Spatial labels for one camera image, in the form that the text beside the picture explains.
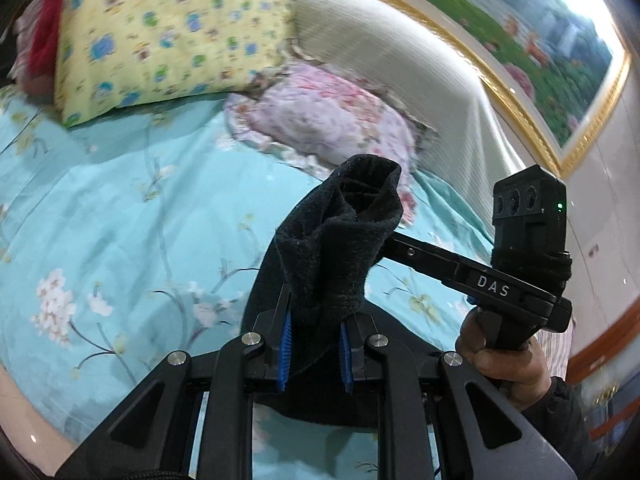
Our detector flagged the black pants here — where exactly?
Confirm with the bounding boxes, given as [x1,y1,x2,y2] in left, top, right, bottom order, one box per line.
[241,155,433,428]

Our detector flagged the dark jacket sleeve forearm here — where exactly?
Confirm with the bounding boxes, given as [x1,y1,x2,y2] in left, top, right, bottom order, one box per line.
[522,377,603,479]

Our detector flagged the person's right hand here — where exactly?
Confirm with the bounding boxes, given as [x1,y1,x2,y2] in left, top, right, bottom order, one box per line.
[456,308,553,412]

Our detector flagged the striped plaid cloth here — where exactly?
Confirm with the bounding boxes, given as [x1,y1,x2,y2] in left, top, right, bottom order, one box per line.
[536,318,576,379]

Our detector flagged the light blue floral bedsheet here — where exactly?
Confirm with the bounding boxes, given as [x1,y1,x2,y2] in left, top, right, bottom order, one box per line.
[0,84,497,480]

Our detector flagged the pink purple floral pillow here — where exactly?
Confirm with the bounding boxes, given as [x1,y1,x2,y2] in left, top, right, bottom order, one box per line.
[224,61,439,226]

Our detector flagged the gold framed landscape painting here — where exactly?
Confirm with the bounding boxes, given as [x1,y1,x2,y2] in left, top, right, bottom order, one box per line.
[380,0,632,178]

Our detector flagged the beige ribbed headboard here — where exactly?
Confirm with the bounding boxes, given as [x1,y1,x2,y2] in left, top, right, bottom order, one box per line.
[294,0,524,226]

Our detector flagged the yellow cartoon print pillow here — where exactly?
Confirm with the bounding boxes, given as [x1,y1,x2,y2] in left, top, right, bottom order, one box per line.
[54,0,294,127]

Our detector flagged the red cloth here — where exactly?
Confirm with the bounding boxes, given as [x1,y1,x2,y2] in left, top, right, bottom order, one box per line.
[6,0,63,103]

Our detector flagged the black camera box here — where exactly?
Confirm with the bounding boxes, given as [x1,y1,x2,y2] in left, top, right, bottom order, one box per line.
[491,165,572,297]

